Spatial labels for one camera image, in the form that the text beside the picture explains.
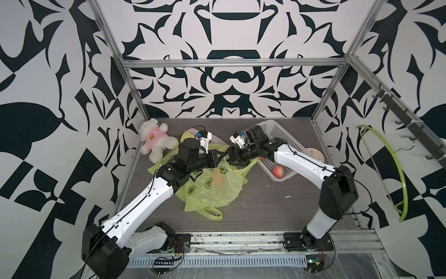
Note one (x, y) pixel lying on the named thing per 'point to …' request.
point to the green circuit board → (314, 263)
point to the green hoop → (406, 200)
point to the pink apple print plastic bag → (214, 139)
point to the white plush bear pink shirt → (155, 141)
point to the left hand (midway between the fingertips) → (223, 150)
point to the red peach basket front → (278, 172)
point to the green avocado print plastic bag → (209, 190)
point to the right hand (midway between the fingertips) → (224, 158)
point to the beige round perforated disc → (314, 154)
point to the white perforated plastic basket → (273, 131)
